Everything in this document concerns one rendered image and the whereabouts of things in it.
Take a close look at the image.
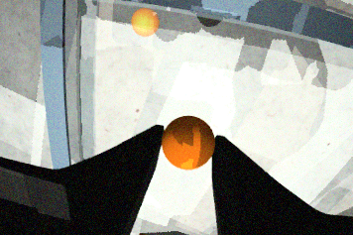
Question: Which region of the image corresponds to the clear l-shaped low wall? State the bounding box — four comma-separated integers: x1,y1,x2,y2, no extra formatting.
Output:
64,0,353,166

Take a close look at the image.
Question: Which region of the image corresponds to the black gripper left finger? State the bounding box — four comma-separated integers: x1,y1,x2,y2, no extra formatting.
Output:
0,125,165,235

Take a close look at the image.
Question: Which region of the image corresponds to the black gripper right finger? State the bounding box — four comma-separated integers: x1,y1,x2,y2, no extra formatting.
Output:
211,135,353,235

